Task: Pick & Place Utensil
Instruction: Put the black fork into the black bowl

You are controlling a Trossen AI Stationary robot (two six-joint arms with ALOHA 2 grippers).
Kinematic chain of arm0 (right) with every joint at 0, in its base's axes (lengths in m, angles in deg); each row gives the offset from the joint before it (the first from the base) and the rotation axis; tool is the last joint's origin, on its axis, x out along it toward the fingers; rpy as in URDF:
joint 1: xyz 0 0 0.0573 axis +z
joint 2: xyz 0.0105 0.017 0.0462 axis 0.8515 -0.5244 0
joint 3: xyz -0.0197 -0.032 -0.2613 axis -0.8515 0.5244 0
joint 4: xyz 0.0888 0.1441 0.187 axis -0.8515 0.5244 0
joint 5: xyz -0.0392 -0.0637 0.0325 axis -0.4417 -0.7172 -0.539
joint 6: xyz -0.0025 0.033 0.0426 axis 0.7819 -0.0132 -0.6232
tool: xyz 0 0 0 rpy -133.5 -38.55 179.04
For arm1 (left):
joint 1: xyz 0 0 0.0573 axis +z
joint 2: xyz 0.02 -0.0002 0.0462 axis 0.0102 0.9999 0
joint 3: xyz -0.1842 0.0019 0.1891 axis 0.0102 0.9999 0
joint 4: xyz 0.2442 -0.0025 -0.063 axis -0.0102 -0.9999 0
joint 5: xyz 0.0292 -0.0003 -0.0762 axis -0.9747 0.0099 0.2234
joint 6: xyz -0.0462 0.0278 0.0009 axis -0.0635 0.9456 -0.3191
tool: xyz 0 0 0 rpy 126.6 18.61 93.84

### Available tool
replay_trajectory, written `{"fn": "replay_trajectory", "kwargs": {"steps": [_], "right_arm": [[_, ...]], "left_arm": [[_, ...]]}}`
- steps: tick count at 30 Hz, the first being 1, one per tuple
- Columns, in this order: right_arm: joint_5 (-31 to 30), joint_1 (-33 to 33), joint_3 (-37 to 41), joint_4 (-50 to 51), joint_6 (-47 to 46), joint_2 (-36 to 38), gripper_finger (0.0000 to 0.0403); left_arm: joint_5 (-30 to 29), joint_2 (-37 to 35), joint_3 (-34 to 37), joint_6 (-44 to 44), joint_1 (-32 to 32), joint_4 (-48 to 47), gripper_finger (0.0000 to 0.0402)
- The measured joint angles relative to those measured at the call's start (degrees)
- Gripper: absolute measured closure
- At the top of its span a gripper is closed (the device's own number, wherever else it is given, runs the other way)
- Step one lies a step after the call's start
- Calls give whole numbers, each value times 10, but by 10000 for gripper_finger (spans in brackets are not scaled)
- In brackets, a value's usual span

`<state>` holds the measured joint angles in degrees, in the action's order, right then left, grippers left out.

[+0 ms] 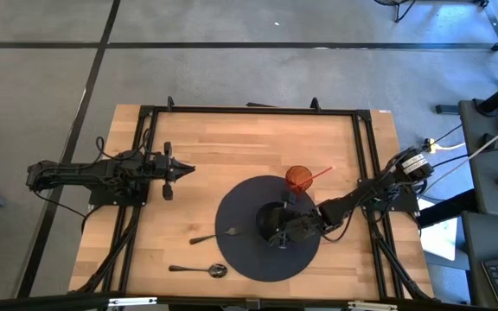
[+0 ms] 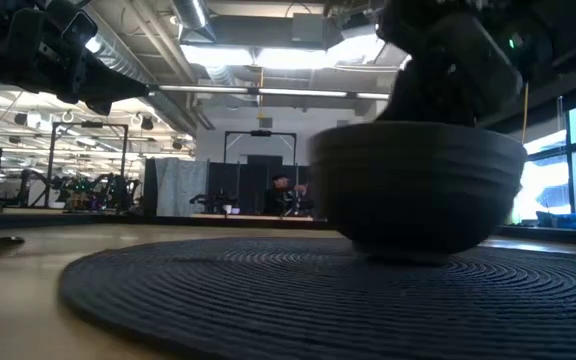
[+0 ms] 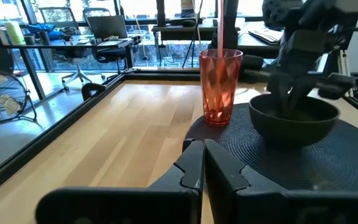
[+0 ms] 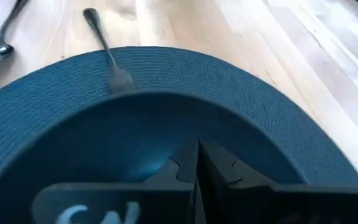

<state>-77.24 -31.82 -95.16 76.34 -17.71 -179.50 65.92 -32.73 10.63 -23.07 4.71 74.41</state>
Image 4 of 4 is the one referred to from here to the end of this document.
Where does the round dark woven placemat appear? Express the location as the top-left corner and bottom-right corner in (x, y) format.
(0, 45), (358, 200)

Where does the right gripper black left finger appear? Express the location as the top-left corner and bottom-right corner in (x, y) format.
(31, 138), (198, 224)

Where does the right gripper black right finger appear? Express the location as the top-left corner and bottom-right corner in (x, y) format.
(197, 138), (358, 224)

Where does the black bowl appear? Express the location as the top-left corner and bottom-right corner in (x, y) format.
(0, 90), (307, 224)

